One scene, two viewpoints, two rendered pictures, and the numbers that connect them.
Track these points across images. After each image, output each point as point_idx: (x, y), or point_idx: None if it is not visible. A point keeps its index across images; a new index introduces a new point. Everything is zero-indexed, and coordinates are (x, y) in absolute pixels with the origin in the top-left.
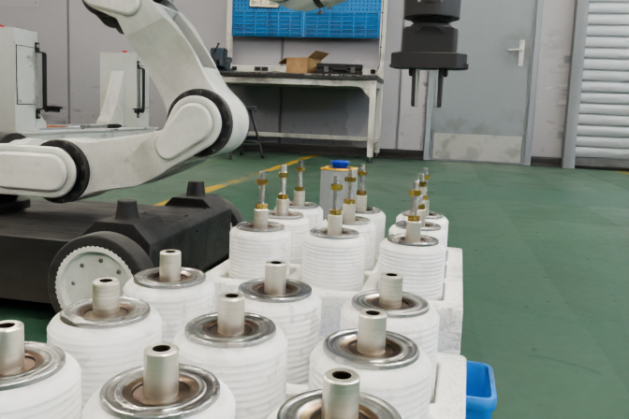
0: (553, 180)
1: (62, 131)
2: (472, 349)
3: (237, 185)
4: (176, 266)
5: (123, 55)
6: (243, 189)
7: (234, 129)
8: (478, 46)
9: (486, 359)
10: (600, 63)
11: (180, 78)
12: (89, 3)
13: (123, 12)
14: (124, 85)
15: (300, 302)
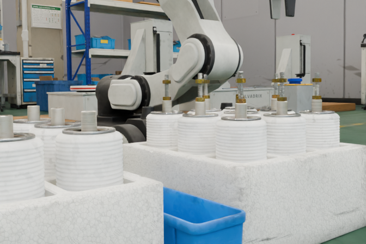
0: None
1: (236, 89)
2: (365, 236)
3: (354, 126)
4: (32, 113)
5: (290, 37)
6: (355, 128)
7: (217, 59)
8: None
9: (365, 243)
10: None
11: (188, 28)
12: None
13: None
14: (291, 58)
15: (52, 129)
